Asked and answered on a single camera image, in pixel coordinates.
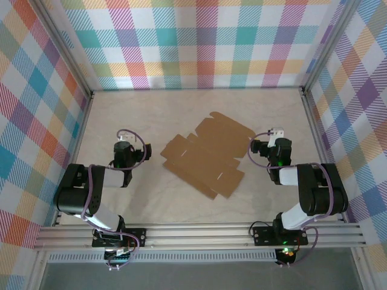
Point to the brown cardboard box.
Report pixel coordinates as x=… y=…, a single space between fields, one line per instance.
x=205 y=157

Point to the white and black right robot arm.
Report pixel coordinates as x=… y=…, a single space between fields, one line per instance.
x=320 y=193

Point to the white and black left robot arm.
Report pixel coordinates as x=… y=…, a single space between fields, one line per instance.
x=69 y=196

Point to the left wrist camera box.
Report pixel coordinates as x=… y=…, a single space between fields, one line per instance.
x=125 y=138

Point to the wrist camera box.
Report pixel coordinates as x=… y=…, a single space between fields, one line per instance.
x=276 y=134
x=125 y=138

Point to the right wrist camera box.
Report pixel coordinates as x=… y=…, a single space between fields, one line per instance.
x=276 y=134

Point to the aluminium side rail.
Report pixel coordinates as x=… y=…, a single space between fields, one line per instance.
x=75 y=154
x=320 y=145

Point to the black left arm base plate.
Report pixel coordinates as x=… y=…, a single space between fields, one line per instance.
x=137 y=237

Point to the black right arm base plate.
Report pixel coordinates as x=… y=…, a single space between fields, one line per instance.
x=263 y=235

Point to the long aluminium mounting rail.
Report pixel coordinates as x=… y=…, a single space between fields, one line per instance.
x=196 y=235

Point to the aluminium corner post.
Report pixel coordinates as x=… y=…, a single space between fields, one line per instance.
x=329 y=48
x=63 y=48

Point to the aluminium frame leg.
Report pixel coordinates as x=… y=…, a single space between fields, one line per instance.
x=37 y=272
x=362 y=269

